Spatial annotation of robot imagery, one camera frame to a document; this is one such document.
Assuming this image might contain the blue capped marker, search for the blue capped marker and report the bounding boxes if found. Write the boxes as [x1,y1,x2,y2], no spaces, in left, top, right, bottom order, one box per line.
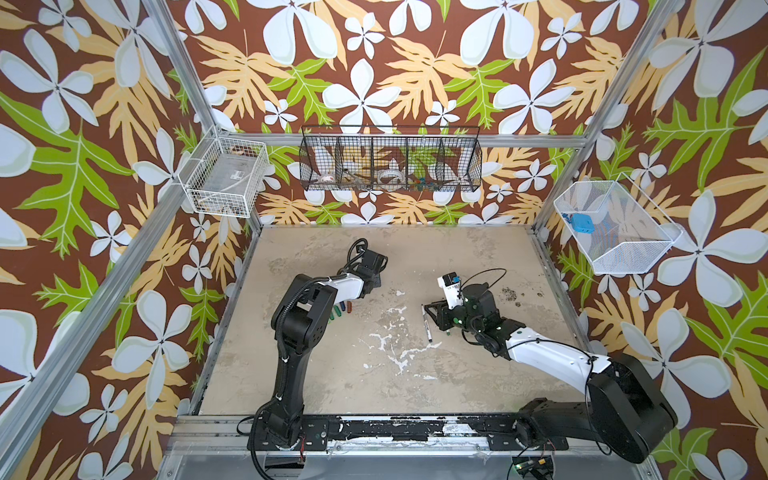
[421,304,433,344]

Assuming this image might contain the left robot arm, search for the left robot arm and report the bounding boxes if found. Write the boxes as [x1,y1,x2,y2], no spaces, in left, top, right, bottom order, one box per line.
[248,238,388,450]

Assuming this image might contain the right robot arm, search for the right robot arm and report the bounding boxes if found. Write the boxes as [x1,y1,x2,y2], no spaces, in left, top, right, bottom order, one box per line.
[424,273,678,464]

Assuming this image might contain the blue object in basket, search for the blue object in basket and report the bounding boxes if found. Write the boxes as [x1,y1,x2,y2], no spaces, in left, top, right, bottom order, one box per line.
[569,213,595,235]

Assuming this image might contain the white mesh basket right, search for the white mesh basket right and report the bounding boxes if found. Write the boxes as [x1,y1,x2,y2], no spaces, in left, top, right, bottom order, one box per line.
[554,174,683,275]

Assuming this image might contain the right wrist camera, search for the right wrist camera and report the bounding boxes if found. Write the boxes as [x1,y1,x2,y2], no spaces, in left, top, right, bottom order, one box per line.
[437,272,464,309]

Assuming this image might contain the black wire basket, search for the black wire basket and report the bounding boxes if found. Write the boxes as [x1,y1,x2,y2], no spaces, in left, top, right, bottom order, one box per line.
[298,125,483,192]

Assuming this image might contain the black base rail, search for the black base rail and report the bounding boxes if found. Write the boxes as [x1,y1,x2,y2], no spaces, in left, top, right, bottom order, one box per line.
[247,413,569,452]

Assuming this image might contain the white wire basket left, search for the white wire basket left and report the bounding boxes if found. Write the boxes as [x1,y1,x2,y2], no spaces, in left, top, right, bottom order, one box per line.
[179,128,270,218]

